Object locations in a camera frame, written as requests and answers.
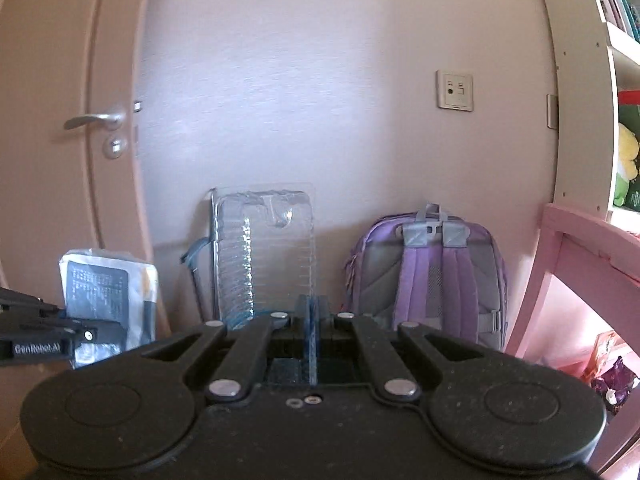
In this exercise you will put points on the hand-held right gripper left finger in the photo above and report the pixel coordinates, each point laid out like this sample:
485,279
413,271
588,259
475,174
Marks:
303,330

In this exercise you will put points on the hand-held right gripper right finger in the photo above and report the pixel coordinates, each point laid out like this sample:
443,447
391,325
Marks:
320,330

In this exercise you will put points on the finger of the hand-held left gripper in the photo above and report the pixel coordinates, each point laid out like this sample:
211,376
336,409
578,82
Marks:
65,331
30,302

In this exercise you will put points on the white cookie snack packet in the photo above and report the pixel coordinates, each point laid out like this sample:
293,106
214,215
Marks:
100,285

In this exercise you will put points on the clear plastic tray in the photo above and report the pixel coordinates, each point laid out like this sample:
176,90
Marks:
265,260

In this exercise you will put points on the cream room door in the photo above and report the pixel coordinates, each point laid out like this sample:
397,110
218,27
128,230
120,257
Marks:
50,200

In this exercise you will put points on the purple grey backpack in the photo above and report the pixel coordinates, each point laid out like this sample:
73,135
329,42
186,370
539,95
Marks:
425,290

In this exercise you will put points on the silver door lock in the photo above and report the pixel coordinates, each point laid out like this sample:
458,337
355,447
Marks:
115,148

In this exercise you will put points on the pink wooden table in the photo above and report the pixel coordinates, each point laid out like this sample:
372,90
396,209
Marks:
560,280

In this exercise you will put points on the orange snack packet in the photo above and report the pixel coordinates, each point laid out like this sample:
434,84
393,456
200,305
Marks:
602,352

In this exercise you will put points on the dark purple snack bag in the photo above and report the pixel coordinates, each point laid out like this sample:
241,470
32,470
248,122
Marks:
612,385

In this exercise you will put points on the white bookshelf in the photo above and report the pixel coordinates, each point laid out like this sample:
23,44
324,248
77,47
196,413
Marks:
580,110

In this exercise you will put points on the green box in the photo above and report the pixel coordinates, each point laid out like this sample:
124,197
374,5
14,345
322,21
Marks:
634,195

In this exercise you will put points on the yellow green plush toy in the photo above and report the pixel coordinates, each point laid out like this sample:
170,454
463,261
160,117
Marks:
627,160

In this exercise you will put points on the row of books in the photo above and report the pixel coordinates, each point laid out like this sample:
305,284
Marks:
620,0

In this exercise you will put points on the white wall socket plate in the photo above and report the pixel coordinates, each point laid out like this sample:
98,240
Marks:
455,90

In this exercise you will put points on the narrow grey wall plate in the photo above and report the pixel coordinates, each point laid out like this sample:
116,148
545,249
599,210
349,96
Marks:
552,111

